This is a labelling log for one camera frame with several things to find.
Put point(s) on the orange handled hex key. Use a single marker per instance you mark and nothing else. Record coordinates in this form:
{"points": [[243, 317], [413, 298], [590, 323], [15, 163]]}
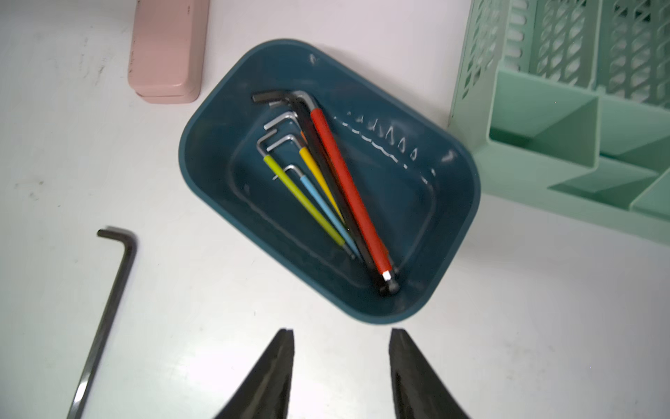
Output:
{"points": [[288, 115]]}

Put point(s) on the red handled hex key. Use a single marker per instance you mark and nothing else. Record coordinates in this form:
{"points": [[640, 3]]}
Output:
{"points": [[373, 242]]}

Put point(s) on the thin black hex key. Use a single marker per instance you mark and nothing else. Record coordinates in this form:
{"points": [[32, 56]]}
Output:
{"points": [[96, 351]]}

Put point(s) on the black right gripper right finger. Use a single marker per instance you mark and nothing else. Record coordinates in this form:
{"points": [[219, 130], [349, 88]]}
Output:
{"points": [[418, 391]]}

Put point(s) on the green handled hex key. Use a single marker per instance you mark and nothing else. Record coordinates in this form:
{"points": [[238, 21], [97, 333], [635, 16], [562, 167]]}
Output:
{"points": [[330, 223]]}

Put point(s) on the green mesh file organizer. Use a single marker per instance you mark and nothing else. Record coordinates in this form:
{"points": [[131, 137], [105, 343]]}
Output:
{"points": [[565, 107]]}

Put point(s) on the blue handled hex key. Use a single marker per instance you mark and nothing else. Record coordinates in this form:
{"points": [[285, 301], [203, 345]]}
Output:
{"points": [[313, 199]]}

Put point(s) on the yellow handled hex key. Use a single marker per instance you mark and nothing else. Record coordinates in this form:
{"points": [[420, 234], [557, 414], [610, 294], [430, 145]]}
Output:
{"points": [[312, 165]]}

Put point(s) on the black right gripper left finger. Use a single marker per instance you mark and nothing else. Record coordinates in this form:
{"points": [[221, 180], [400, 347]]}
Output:
{"points": [[265, 392]]}

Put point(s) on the long black hex key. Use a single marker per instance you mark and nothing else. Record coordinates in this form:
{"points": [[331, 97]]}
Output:
{"points": [[319, 154]]}

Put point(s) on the pink pencil case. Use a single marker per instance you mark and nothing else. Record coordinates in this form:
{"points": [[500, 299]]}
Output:
{"points": [[167, 50]]}

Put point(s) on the teal plastic storage box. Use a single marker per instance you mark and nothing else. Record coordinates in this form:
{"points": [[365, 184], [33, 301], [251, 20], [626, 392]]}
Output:
{"points": [[261, 167]]}

